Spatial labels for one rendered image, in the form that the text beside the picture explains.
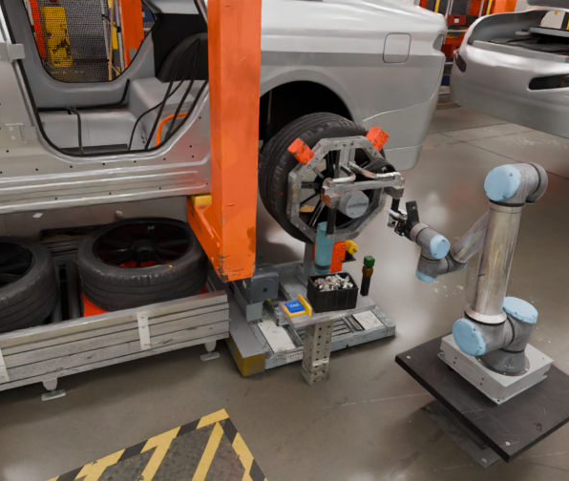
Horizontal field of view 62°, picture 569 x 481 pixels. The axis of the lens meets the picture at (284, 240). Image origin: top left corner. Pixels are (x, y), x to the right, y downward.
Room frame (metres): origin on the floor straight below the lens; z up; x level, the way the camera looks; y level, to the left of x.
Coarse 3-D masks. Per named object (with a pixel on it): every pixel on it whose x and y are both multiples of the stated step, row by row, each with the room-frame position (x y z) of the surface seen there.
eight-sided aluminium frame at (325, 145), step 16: (320, 144) 2.16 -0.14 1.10; (336, 144) 2.16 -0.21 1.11; (352, 144) 2.20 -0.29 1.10; (368, 144) 2.23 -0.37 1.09; (288, 176) 2.12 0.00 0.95; (304, 176) 2.09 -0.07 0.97; (288, 192) 2.11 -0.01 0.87; (384, 192) 2.30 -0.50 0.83; (288, 208) 2.11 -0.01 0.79; (368, 208) 2.31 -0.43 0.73; (304, 224) 2.10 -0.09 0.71; (352, 224) 2.28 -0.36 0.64; (368, 224) 2.26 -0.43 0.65; (336, 240) 2.18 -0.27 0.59
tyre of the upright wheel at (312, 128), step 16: (288, 128) 2.35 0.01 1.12; (304, 128) 2.27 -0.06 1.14; (320, 128) 2.22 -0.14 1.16; (336, 128) 2.25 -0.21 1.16; (352, 128) 2.29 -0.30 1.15; (272, 144) 2.31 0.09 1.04; (288, 144) 2.21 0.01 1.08; (272, 160) 2.22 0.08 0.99; (288, 160) 2.15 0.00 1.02; (272, 176) 2.18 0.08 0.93; (272, 192) 2.13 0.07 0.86; (272, 208) 2.15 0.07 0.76; (288, 224) 2.16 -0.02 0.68; (304, 240) 2.20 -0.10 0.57
